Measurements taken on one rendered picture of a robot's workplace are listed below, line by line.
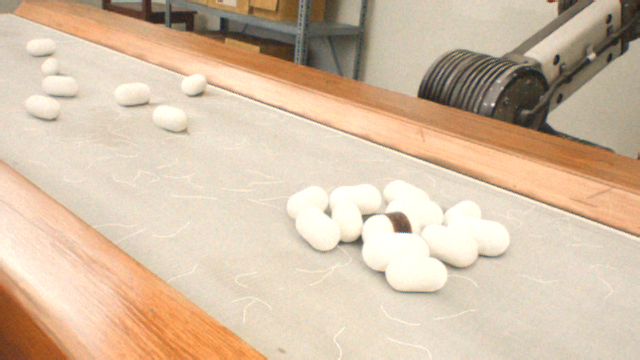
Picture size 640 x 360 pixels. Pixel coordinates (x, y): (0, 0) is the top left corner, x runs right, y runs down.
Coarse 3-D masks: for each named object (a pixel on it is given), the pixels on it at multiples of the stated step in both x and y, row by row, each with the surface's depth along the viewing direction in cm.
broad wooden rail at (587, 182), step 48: (144, 48) 82; (192, 48) 79; (240, 48) 82; (288, 96) 64; (336, 96) 61; (384, 96) 63; (384, 144) 55; (432, 144) 53; (480, 144) 51; (528, 144) 52; (576, 144) 53; (528, 192) 46; (576, 192) 45; (624, 192) 43
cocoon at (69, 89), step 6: (48, 78) 59; (54, 78) 60; (60, 78) 60; (66, 78) 60; (42, 84) 60; (48, 84) 59; (54, 84) 59; (60, 84) 59; (66, 84) 59; (72, 84) 60; (48, 90) 59; (54, 90) 60; (60, 90) 59; (66, 90) 59; (72, 90) 60; (66, 96) 60
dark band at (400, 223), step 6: (390, 216) 35; (396, 216) 35; (402, 216) 36; (390, 222) 35; (396, 222) 35; (402, 222) 35; (408, 222) 35; (396, 228) 35; (402, 228) 35; (408, 228) 35
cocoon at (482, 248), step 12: (456, 228) 36; (468, 228) 36; (480, 228) 36; (492, 228) 36; (504, 228) 36; (480, 240) 36; (492, 240) 35; (504, 240) 36; (480, 252) 36; (492, 252) 36
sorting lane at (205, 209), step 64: (0, 64) 71; (64, 64) 74; (128, 64) 78; (0, 128) 50; (64, 128) 51; (128, 128) 53; (192, 128) 55; (256, 128) 57; (320, 128) 59; (64, 192) 39; (128, 192) 40; (192, 192) 41; (256, 192) 42; (448, 192) 46; (512, 192) 47; (192, 256) 33; (256, 256) 34; (320, 256) 35; (512, 256) 37; (576, 256) 38; (256, 320) 28; (320, 320) 29; (384, 320) 29; (448, 320) 30; (512, 320) 30; (576, 320) 31
